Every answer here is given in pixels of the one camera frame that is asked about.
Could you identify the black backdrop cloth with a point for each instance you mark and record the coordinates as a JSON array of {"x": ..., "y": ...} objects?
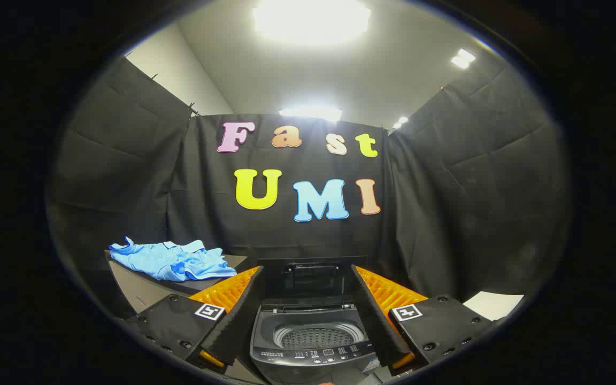
[{"x": 447, "y": 203}]

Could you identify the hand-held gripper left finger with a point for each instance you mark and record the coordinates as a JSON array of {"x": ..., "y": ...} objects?
[{"x": 236, "y": 321}]

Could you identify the large ceiling light panel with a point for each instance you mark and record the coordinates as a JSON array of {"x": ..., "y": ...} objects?
[{"x": 310, "y": 21}]

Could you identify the grey cabinet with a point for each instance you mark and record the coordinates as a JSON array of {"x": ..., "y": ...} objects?
[{"x": 137, "y": 291}]

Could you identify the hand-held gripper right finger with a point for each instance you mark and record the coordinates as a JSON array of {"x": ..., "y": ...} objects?
[{"x": 377, "y": 321}]

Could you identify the light blue polo shirt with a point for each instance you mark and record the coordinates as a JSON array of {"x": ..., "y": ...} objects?
[{"x": 174, "y": 262}]

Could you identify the dark grey washing machine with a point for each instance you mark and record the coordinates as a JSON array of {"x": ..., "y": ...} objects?
[{"x": 313, "y": 355}]

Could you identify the small ceiling light panel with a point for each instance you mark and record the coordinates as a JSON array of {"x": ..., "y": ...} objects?
[
  {"x": 463, "y": 58},
  {"x": 400, "y": 123}
]

